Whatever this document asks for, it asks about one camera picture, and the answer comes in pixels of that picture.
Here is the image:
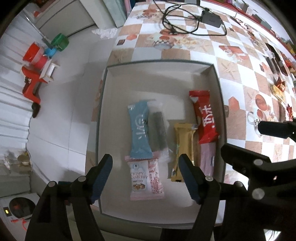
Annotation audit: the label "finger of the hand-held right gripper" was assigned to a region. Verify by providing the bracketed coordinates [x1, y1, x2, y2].
[220, 143, 296, 202]
[257, 120, 296, 139]

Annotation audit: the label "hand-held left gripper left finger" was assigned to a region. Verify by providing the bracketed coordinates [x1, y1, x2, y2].
[24, 153, 114, 241]

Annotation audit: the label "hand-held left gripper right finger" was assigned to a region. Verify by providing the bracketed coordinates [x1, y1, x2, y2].
[178, 153, 249, 241]

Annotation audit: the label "pale purple snack packet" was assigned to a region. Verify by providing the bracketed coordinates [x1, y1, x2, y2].
[199, 141, 216, 176]

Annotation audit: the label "yellow snack packet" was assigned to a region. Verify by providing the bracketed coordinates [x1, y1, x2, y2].
[168, 123, 199, 182]

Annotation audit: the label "pink white snack packet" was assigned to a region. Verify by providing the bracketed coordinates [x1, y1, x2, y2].
[125, 156, 165, 202]

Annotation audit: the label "long red snack packet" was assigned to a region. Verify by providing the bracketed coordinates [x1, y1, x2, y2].
[189, 90, 220, 145]

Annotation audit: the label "clear packet with dark bar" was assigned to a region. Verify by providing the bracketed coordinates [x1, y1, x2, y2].
[148, 101, 171, 163]

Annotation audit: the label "light blue snack packet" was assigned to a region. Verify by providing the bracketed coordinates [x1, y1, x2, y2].
[128, 100, 153, 159]

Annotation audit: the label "white cardboard box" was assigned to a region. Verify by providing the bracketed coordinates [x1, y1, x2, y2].
[97, 59, 227, 227]

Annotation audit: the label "red and yellow candies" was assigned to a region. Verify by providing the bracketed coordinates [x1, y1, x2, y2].
[269, 76, 287, 102]

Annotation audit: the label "dark snack packets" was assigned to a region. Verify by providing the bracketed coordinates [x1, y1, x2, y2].
[265, 43, 289, 77]

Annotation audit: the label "clutter of wrappers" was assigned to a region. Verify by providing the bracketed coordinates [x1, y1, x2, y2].
[3, 151, 31, 172]

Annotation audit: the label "white round appliance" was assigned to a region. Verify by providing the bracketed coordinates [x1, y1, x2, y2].
[0, 192, 41, 230]

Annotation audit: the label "small white carton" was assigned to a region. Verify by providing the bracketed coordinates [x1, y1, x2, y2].
[40, 59, 59, 85]

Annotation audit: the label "white pleated cloth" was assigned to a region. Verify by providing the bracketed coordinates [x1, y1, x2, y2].
[0, 30, 33, 160]

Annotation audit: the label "green plastic cup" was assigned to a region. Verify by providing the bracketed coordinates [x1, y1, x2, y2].
[51, 33, 69, 51]

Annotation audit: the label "crumpled white tissue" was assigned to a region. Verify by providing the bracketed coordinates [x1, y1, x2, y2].
[92, 28, 118, 39]

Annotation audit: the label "white cabinet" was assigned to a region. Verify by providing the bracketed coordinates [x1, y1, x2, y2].
[35, 0, 97, 30]

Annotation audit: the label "black power adapter with cable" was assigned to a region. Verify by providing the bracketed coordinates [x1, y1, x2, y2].
[154, 0, 227, 37]

